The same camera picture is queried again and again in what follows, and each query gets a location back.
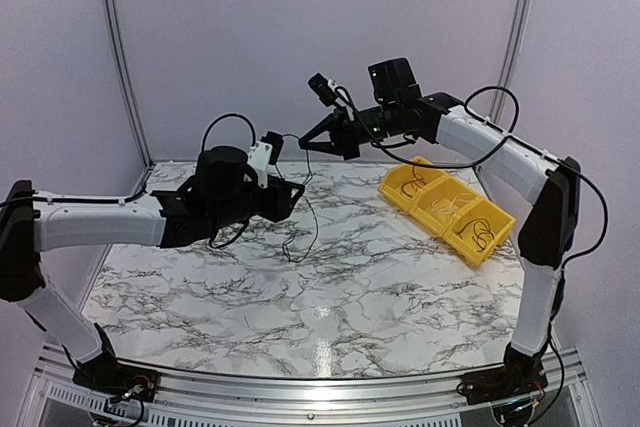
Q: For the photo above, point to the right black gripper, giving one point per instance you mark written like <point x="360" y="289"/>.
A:
<point x="344" y="139"/>

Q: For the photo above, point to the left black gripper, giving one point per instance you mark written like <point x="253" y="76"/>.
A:
<point x="281" y="206"/>

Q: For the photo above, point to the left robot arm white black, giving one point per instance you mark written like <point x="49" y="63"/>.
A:
<point x="228" y="187"/>

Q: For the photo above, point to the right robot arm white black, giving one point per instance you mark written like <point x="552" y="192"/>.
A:
<point x="552" y="187"/>

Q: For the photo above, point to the yellow bin left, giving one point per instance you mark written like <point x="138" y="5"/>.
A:
<point x="402" y="184"/>

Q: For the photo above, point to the yellow bin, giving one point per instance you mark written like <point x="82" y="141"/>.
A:
<point x="479" y="228"/>
<point x="437" y="205"/>
<point x="402" y="184"/>

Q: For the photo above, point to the yellow bin middle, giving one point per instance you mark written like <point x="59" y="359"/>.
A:
<point x="437" y="205"/>

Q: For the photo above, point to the yellow bin right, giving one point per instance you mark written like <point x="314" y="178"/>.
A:
<point x="479" y="228"/>

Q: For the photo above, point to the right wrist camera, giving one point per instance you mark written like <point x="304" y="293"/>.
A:
<point x="327" y="92"/>

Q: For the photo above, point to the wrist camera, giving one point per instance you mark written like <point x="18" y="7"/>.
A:
<point x="327" y="92"/>
<point x="263" y="154"/>

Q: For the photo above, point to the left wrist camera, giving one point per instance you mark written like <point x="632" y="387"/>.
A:
<point x="263" y="154"/>

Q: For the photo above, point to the right aluminium frame post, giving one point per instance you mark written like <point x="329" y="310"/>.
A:
<point x="514" y="41"/>

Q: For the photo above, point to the aluminium frame post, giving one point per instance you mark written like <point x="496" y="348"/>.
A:
<point x="514" y="41"/>
<point x="125" y="82"/>

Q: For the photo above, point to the aluminium front rail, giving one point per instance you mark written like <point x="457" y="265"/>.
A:
<point x="192" y="398"/>

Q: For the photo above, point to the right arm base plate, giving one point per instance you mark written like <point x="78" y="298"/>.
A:
<point x="497" y="384"/>

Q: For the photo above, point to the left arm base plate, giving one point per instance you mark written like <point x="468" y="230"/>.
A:
<point x="117" y="382"/>

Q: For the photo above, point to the left aluminium frame post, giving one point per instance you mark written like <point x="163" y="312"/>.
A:
<point x="125" y="82"/>

